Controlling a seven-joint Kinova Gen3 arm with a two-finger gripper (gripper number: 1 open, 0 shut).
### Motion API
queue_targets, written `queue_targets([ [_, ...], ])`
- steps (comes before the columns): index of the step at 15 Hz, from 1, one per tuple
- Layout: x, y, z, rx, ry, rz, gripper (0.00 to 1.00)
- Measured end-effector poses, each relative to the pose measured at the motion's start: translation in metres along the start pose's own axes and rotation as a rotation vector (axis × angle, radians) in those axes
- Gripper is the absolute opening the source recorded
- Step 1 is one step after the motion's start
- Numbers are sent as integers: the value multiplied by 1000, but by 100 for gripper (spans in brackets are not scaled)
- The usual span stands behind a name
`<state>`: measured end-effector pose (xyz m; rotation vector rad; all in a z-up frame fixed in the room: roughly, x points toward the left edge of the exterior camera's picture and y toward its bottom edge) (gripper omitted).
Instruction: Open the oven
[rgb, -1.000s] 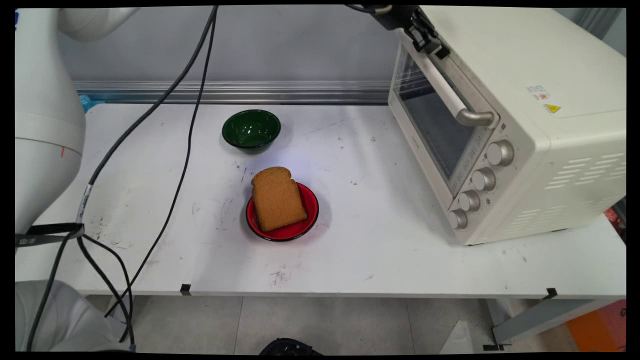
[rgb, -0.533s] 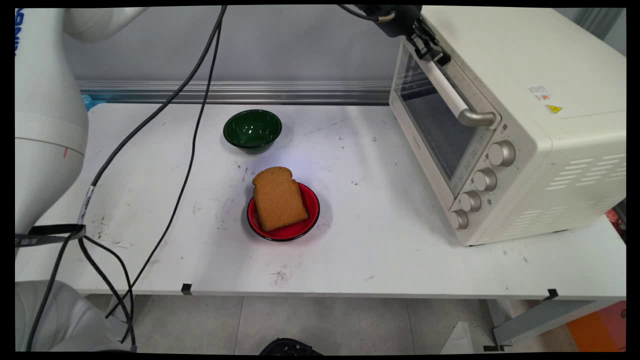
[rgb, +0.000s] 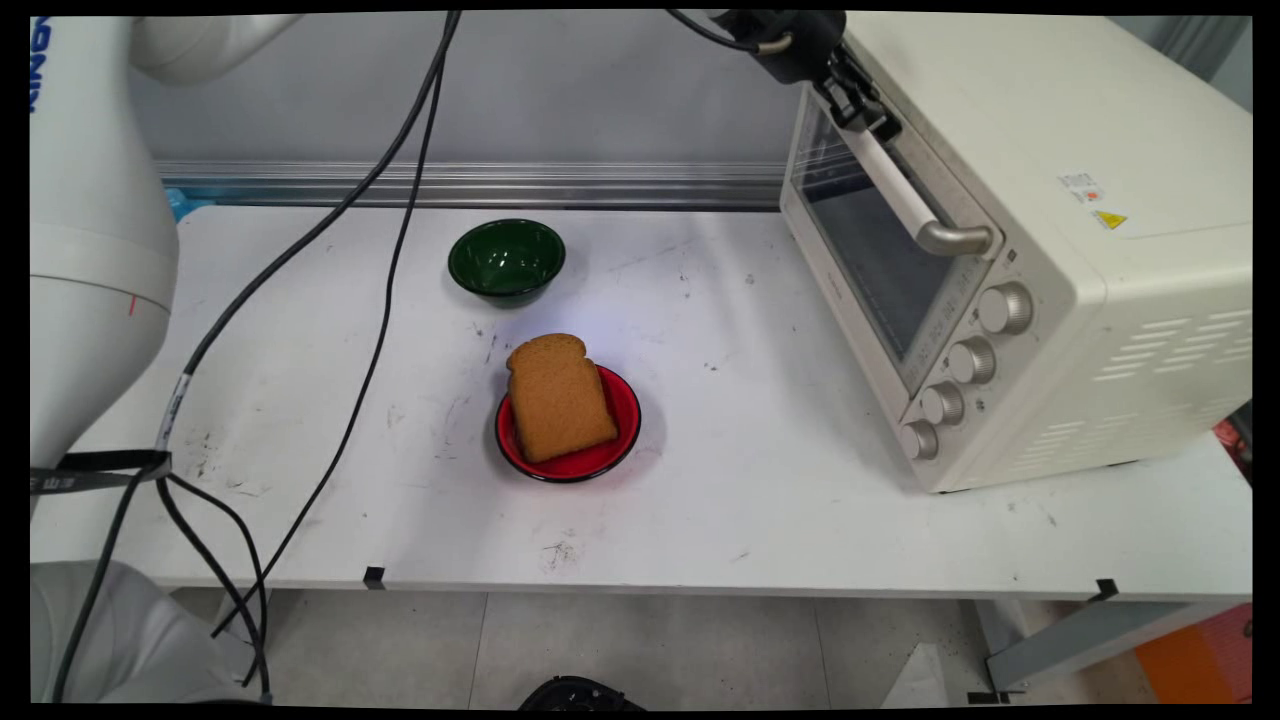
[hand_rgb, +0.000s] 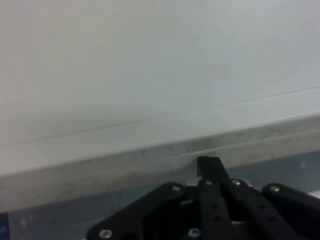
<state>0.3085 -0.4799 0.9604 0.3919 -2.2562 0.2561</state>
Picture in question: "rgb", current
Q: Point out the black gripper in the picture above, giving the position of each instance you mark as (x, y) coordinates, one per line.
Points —
(795, 40)

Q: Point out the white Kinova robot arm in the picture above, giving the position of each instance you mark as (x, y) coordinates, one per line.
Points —
(90, 220)

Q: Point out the white label sticker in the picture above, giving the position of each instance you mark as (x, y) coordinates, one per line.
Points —
(1080, 187)

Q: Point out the silver oven knob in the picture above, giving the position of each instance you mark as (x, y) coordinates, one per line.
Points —
(1004, 308)
(918, 440)
(942, 404)
(971, 361)

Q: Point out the yellow warning sticker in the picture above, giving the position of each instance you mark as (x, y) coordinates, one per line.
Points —
(1110, 219)

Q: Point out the cream toaster oven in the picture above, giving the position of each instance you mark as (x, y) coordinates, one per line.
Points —
(1120, 280)

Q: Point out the dark green bowl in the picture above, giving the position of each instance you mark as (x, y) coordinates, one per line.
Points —
(507, 258)

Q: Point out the red plate with black rim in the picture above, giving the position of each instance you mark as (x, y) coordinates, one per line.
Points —
(610, 440)

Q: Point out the brown bread slice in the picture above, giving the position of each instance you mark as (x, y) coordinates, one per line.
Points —
(558, 400)

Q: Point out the red patterned item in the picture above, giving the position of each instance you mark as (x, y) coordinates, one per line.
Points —
(1234, 447)

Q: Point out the grey table leg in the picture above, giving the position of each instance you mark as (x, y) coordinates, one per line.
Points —
(1090, 638)

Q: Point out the black round object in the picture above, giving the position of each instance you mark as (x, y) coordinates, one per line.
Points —
(580, 695)

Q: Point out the orange box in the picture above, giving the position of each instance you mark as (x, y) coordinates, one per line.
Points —
(1200, 658)

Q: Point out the blue bubble wrap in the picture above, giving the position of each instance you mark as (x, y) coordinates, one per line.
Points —
(185, 203)

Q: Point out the aluminium rail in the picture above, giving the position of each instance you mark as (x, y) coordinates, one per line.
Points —
(480, 185)

